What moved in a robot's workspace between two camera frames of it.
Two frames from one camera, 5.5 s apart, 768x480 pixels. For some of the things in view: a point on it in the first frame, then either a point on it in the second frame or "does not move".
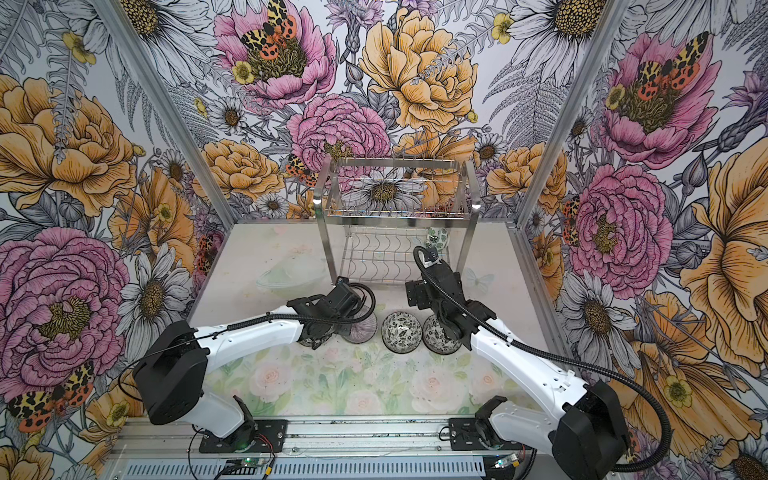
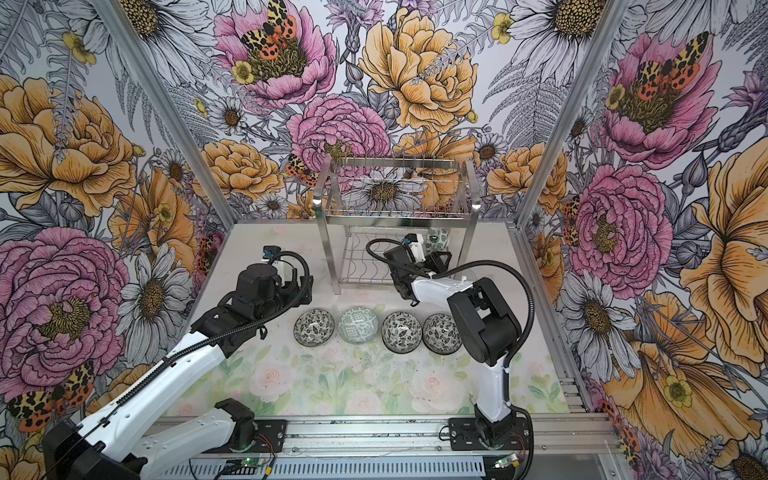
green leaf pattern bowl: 437,237 does not move
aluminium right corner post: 611,19 does not move
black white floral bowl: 401,332 does not move
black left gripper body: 338,329 -> 284,298
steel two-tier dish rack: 376,214 does not move
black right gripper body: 423,300 -> 433,263
